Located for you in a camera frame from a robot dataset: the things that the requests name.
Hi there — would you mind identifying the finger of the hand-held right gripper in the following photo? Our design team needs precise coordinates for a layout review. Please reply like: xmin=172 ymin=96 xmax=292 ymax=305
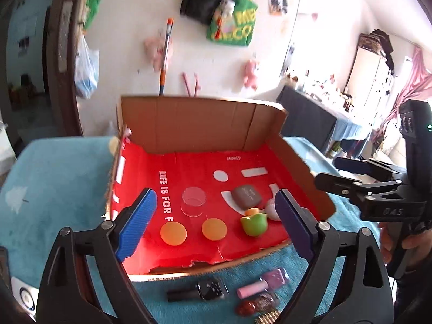
xmin=315 ymin=172 xmax=406 ymax=206
xmin=334 ymin=157 xmax=410 ymax=181

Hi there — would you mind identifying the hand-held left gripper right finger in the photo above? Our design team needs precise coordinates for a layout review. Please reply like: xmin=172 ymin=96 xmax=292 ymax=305
xmin=274 ymin=189 xmax=394 ymax=324

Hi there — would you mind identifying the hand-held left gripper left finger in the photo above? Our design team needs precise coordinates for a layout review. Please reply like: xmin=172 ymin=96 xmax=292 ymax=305
xmin=36 ymin=188 xmax=157 ymax=324

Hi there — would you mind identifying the orange round disc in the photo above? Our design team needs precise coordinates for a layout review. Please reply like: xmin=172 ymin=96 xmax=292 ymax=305
xmin=160 ymin=223 xmax=187 ymax=245
xmin=202 ymin=219 xmax=228 ymax=241

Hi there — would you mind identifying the green tulip-shaped toy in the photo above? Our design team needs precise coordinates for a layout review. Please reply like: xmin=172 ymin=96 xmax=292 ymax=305
xmin=240 ymin=213 xmax=269 ymax=237

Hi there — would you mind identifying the brown eyeshadow case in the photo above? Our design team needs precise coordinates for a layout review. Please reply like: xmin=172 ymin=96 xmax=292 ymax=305
xmin=230 ymin=184 xmax=262 ymax=211

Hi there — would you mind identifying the purple nail polish bottle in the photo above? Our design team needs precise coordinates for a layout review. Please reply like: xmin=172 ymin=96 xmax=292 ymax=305
xmin=236 ymin=268 xmax=291 ymax=299

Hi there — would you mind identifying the clear plastic cup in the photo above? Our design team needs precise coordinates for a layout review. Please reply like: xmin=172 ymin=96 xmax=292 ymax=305
xmin=180 ymin=186 xmax=207 ymax=217

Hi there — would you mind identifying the red glitter nail polish bottle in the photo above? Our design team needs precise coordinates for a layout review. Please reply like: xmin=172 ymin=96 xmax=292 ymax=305
xmin=235 ymin=292 xmax=281 ymax=318

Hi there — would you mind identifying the black nail polish bottle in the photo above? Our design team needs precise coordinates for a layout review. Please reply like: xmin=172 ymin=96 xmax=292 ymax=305
xmin=166 ymin=278 xmax=225 ymax=302

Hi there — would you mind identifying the gold studded cylinder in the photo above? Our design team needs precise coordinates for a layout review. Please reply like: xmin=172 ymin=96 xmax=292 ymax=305
xmin=254 ymin=310 xmax=281 ymax=324

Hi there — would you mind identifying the brown cardboard box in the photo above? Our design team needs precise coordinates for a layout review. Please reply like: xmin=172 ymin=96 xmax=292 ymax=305
xmin=107 ymin=95 xmax=336 ymax=282

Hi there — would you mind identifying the person's right hand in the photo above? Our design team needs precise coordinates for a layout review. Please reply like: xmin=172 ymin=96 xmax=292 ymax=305
xmin=378 ymin=223 xmax=432 ymax=263

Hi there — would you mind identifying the dark cloth-covered table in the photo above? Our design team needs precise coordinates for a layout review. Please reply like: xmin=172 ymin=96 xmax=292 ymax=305
xmin=277 ymin=85 xmax=363 ymax=156

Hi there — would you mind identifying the red paper bag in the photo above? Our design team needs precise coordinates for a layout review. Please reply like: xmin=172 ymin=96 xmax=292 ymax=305
xmin=110 ymin=135 xmax=321 ymax=275

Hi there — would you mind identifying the clutter of cosmetic bottles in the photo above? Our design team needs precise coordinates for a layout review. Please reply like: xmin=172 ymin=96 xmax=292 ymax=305
xmin=285 ymin=71 xmax=355 ymax=112

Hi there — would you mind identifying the teal fleece blanket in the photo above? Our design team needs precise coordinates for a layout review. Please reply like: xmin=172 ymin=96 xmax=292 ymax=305
xmin=0 ymin=137 xmax=399 ymax=324

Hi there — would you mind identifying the tall wardrobe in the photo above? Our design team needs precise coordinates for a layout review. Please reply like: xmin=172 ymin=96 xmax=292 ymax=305
xmin=344 ymin=30 xmax=395 ymax=115

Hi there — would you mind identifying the pink curtain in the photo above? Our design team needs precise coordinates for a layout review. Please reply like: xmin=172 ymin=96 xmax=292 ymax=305
xmin=374 ymin=47 xmax=432 ymax=142

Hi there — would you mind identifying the white electronic device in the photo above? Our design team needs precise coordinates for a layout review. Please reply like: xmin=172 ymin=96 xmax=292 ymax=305
xmin=11 ymin=276 xmax=37 ymax=313

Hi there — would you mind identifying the pink fox plush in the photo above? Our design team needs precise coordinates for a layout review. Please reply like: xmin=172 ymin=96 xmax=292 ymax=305
xmin=243 ymin=60 xmax=260 ymax=91

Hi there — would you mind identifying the white plastic bag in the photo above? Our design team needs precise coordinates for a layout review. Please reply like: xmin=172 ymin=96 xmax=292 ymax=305
xmin=75 ymin=37 xmax=100 ymax=99

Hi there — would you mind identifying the orange-capped stick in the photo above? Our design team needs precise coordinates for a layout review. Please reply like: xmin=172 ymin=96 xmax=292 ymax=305
xmin=159 ymin=18 xmax=174 ymax=97

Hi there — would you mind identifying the pink pig plush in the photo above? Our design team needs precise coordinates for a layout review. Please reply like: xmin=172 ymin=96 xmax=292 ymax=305
xmin=144 ymin=35 xmax=174 ymax=71

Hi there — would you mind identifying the green tote bag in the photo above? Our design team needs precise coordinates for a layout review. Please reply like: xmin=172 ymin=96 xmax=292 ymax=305
xmin=207 ymin=0 xmax=259 ymax=47

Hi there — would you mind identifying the dark wooden door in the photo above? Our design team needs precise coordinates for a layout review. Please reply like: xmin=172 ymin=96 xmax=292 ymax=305
xmin=42 ymin=0 xmax=98 ymax=137

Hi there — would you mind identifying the green plush toy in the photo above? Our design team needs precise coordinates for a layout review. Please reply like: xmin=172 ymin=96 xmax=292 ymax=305
xmin=84 ymin=0 xmax=102 ymax=31

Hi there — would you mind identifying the frameless wall mirror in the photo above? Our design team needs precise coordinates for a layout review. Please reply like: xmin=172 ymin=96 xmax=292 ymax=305
xmin=279 ymin=0 xmax=302 ymax=78

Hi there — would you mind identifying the wall photo print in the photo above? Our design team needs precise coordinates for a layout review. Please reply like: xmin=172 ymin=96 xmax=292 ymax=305
xmin=266 ymin=0 xmax=288 ymax=16

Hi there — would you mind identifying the panda plush keychain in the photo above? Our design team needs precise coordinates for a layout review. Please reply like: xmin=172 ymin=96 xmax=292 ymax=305
xmin=218 ymin=0 xmax=236 ymax=17

